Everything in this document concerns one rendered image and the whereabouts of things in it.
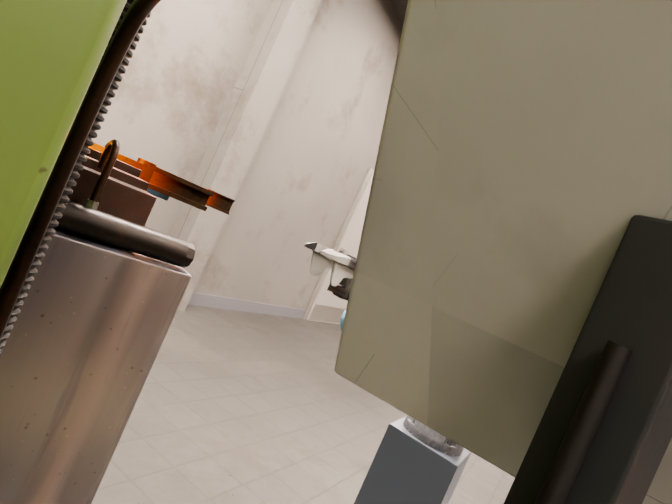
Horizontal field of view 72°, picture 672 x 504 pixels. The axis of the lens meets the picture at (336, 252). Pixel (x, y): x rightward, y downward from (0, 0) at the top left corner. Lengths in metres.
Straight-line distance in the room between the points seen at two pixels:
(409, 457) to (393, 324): 1.16
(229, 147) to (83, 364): 3.37
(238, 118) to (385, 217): 3.62
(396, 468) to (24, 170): 1.37
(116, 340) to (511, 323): 0.41
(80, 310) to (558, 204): 0.44
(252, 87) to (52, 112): 3.74
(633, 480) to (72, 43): 0.28
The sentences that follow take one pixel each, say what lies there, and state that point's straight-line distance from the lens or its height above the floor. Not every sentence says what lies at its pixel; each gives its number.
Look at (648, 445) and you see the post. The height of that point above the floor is 0.99.
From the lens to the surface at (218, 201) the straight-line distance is 1.32.
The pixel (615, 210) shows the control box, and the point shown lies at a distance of 0.26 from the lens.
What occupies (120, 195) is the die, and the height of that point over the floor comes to 0.97.
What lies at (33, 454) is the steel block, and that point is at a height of 0.69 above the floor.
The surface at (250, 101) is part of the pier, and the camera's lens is 3.91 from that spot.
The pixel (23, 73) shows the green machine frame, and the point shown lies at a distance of 0.21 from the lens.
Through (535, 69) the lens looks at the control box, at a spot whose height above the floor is 1.12.
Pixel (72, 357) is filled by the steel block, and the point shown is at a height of 0.80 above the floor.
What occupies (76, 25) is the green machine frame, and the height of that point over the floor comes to 1.04.
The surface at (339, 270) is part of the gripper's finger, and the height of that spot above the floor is 0.98.
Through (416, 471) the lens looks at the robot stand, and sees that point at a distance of 1.47.
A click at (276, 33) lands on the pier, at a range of 4.07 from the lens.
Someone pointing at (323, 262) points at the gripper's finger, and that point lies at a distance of 0.87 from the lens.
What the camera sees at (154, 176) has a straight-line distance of 0.67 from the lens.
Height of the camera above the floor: 1.01
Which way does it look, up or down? level
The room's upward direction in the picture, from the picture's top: 24 degrees clockwise
